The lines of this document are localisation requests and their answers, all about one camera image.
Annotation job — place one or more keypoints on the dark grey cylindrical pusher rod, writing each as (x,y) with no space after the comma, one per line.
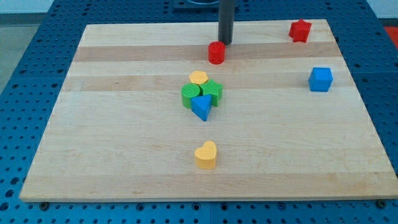
(225,21)

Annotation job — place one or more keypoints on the red cylinder block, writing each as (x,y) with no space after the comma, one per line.
(216,52)

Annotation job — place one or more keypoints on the red star block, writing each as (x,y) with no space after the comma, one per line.
(299,30)

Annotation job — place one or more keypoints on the green star block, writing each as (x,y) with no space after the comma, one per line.
(214,89)

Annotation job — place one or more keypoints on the yellow hexagon block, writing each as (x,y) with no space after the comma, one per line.
(198,77)

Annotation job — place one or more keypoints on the green cylinder block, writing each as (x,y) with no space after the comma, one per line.
(188,92)

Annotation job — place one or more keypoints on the blue triangle block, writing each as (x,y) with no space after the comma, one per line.
(201,106)

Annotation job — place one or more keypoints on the blue cube block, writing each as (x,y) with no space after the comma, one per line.
(320,79)

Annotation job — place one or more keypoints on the light wooden board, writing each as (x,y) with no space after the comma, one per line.
(119,133)

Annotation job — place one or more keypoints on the yellow heart block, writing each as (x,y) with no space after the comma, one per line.
(205,156)

